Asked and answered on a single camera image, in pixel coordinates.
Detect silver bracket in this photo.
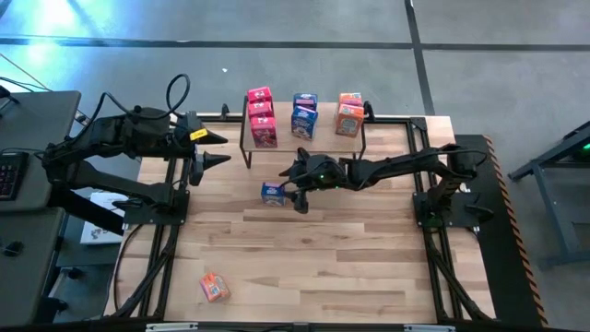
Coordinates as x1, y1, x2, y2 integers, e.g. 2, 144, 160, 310
403, 324, 456, 332
146, 322, 199, 332

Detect black keyboard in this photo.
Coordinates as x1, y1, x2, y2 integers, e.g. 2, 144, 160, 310
0, 150, 30, 202

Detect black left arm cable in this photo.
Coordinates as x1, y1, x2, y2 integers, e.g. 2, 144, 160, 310
94, 72, 192, 122

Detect orange Frosted Mini Wheats box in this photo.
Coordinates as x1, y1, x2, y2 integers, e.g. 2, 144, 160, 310
337, 91, 364, 108
198, 272, 231, 303
335, 103, 365, 138

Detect black aluminium table frame rails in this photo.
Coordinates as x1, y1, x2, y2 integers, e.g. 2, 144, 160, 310
112, 114, 497, 324

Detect blue Frosted Flakes box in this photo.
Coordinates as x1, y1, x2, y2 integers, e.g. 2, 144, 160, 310
292, 92, 319, 111
260, 181, 287, 208
290, 105, 320, 141

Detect white printed paper box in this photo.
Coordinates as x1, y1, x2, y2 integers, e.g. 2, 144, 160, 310
80, 191, 128, 245

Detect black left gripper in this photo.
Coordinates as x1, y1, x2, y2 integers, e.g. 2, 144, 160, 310
150, 109, 232, 187

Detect wooden shelf black metal frame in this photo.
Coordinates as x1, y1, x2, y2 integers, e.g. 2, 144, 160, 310
239, 95, 369, 170

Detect grey desk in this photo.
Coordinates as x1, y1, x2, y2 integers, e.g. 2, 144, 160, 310
0, 207, 66, 326
0, 90, 82, 213

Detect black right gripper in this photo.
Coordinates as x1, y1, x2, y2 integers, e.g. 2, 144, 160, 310
277, 147, 355, 215

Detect grey-legged workbench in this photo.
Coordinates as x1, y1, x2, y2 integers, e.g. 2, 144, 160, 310
508, 120, 590, 271

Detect black desk support bar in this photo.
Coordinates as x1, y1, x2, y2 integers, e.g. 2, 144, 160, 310
48, 183, 126, 236

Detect black mat orange striped edge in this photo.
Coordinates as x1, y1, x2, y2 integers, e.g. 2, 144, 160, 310
454, 133, 550, 329

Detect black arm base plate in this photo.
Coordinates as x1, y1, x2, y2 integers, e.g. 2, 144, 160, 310
412, 191, 495, 230
122, 191, 191, 227

